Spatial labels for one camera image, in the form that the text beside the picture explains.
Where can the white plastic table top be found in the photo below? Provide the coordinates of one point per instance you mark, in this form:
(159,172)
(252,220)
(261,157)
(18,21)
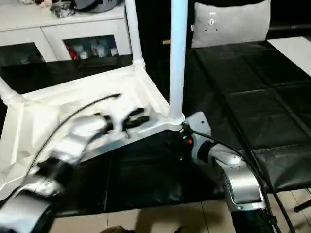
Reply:
(48,111)

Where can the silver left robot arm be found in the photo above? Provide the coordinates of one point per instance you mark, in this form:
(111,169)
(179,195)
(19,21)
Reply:
(58,165)

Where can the black work mat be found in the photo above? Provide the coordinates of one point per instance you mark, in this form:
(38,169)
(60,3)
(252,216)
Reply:
(252,97)

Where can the black furniture with yellow label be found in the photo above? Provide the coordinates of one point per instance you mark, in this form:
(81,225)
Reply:
(158,24)

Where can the grey round appliance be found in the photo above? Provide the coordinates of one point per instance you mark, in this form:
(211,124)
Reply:
(97,4)

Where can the white glass-door cabinet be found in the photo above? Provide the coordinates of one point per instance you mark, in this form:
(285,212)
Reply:
(43,34)

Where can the grey cushion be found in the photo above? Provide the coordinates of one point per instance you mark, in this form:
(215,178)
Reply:
(231,24)

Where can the small yellow grey gadget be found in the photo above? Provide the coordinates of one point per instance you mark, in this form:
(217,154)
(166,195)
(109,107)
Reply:
(62,8)

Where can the black stand leg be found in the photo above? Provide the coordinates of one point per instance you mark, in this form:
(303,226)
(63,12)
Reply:
(302,205)

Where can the white flat panel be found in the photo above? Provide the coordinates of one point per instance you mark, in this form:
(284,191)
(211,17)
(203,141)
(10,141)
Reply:
(294,53)

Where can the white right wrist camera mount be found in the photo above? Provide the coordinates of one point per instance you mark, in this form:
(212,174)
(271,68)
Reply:
(198,126)

